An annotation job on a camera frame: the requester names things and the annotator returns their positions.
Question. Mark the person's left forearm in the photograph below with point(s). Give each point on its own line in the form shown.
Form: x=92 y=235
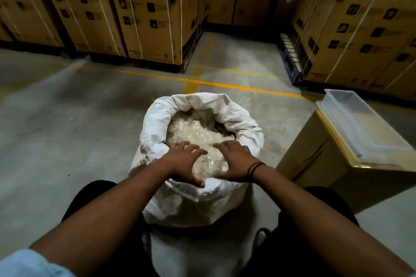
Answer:
x=107 y=215

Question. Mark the person's left thumb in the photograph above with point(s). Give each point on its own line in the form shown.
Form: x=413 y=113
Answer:
x=197 y=181

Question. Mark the black trousers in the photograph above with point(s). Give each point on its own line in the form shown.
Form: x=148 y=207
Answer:
x=130 y=254

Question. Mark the person's left little finger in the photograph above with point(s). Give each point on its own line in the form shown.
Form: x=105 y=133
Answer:
x=172 y=147

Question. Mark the person's left middle finger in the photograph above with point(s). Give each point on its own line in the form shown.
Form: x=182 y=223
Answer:
x=191 y=147

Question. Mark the black wristbands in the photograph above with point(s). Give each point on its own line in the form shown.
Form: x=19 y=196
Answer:
x=253 y=171

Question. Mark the person's right forearm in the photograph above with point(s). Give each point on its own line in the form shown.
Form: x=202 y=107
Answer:
x=318 y=224

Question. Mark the white woven sack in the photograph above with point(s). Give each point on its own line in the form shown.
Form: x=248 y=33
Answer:
x=182 y=203

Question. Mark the person's right hand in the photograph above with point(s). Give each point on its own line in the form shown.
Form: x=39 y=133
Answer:
x=239 y=163

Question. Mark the brown cardboard box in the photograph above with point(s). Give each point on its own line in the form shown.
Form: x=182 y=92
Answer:
x=312 y=160

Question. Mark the translucent plastic tray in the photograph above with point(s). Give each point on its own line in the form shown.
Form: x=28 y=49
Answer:
x=364 y=127

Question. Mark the light blue sleeve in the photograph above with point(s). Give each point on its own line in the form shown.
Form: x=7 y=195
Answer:
x=29 y=265

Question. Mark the person's left hand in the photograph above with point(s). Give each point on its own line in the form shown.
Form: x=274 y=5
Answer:
x=180 y=164

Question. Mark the person's right thumb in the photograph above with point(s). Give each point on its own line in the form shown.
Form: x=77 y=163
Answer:
x=221 y=174

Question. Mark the pile of clear plastic packets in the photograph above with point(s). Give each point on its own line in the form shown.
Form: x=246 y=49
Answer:
x=195 y=130

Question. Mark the dark blue pallet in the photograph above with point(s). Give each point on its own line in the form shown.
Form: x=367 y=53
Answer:
x=290 y=56

